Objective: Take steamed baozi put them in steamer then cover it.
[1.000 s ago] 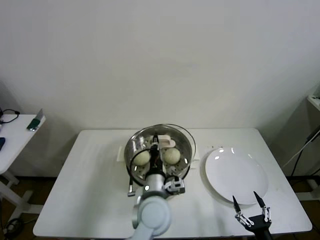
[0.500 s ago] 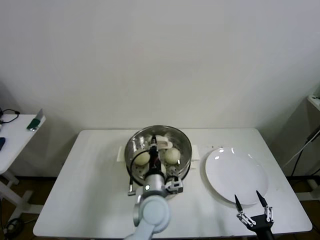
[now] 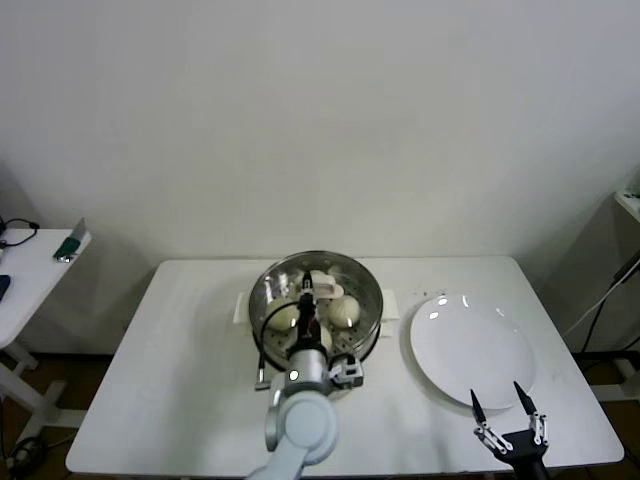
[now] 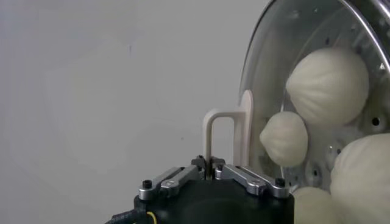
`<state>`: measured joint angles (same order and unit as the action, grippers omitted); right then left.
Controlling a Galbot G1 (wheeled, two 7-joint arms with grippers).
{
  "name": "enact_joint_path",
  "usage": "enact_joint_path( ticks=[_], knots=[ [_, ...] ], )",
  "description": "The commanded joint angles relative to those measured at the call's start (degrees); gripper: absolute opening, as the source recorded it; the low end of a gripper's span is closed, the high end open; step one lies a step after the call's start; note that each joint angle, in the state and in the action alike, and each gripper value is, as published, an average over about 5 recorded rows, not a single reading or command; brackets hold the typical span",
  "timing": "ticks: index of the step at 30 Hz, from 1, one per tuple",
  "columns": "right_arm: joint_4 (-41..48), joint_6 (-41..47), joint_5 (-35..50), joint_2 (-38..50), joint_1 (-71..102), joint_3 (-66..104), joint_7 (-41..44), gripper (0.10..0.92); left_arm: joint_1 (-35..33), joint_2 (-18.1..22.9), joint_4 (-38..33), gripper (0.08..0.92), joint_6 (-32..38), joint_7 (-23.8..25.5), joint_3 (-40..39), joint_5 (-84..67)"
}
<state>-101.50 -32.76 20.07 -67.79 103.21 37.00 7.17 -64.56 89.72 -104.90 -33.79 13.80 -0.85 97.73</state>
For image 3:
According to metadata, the white side table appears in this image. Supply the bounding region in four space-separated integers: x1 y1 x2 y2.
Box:
0 228 93 441

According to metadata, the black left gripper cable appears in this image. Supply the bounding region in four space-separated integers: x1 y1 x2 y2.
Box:
252 298 304 392

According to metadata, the thin black cable with plug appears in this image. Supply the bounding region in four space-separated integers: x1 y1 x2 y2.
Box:
0 209 41 247

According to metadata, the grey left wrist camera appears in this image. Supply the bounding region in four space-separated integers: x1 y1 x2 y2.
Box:
327 353 365 389

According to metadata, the black wall cable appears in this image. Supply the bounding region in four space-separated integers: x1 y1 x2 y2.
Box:
583 287 621 354

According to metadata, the stainless steel steamer basket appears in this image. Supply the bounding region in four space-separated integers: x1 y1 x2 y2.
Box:
234 251 401 374

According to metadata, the white wall cable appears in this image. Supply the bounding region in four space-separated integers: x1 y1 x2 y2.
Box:
564 277 632 337

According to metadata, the black floor cable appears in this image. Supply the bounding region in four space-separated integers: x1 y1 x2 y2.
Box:
10 433 51 471

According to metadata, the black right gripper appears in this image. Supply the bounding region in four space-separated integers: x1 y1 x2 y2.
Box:
470 381 550 480

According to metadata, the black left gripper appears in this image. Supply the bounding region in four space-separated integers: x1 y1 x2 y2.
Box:
288 271 327 355

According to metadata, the white round plate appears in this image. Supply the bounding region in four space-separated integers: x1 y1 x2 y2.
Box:
409 294 537 412

